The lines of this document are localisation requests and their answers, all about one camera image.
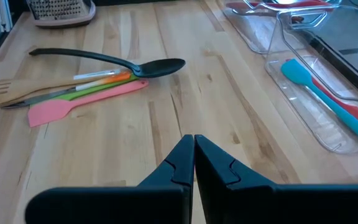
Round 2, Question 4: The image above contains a black nylon spoon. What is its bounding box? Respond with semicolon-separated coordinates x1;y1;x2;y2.
28;47;187;80

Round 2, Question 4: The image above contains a metal box grater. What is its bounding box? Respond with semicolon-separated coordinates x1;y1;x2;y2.
25;0;97;30

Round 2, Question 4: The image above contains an aluminium frame post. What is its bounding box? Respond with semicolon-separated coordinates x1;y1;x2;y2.
0;0;14;33

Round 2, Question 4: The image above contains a pink silicone spatula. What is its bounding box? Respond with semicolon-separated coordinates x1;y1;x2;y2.
27;78;150;129

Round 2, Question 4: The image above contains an orange white handled knife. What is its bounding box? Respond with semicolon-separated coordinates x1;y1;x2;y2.
0;70;133;110

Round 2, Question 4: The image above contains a blue silicone spatula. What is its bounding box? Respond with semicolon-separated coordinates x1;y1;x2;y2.
280;58;358;142

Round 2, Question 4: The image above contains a wooden slotted spatula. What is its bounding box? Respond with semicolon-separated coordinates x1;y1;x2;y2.
0;68;124;108

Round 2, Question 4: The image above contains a clear plastic bin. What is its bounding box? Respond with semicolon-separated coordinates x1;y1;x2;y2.
221;0;344;57
264;4;358;156

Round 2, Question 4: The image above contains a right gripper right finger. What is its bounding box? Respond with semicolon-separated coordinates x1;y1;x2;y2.
195;134;358;224

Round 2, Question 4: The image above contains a green silicone spatula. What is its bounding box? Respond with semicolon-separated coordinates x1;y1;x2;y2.
52;73;140;102

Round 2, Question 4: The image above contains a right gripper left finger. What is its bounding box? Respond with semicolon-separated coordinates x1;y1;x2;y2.
25;134;196;224

